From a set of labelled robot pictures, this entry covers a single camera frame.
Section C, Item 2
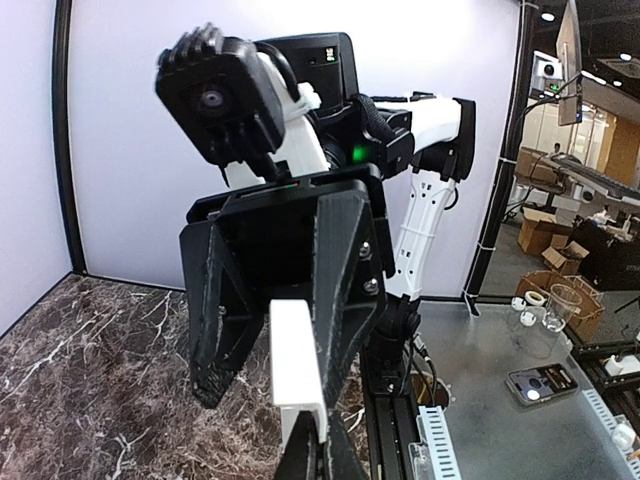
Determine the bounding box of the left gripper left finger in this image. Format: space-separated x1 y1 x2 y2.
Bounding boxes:
273 411 319 480

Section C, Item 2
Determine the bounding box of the open cardboard box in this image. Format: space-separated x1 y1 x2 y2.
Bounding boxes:
518 208 589 276

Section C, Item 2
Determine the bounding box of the white battery cover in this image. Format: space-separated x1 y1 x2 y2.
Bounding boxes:
269 299 328 443

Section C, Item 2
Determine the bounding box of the left black frame post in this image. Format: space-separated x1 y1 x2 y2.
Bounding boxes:
51 0 87 274

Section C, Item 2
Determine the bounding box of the black smartphone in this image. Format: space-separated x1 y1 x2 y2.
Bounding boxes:
505 363 579 407

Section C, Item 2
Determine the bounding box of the white tape roll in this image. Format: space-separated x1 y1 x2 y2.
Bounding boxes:
524 290 546 307

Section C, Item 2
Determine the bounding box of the black frame post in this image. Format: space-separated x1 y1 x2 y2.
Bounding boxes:
461 1 540 318
51 0 87 274

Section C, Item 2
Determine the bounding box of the overhead monitor screen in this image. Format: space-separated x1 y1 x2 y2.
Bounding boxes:
556 0 582 127

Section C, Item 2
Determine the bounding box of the brown cardboard box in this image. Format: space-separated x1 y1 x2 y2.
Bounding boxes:
515 270 604 342

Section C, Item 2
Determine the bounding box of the right black frame post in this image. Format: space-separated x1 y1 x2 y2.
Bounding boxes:
461 1 540 318

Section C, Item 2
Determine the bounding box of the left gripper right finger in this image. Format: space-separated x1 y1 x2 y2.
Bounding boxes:
324 412 367 480

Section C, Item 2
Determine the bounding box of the white slotted cable duct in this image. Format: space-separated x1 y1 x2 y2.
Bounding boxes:
418 406 462 480

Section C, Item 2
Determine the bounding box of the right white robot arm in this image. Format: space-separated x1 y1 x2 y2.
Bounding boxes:
155 25 476 408

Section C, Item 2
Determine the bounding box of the clear glass beaker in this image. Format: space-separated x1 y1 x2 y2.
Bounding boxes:
542 283 582 333

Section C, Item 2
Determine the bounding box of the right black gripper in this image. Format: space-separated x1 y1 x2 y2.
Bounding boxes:
179 164 393 409

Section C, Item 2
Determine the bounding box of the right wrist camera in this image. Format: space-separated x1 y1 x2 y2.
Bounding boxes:
154 23 324 189

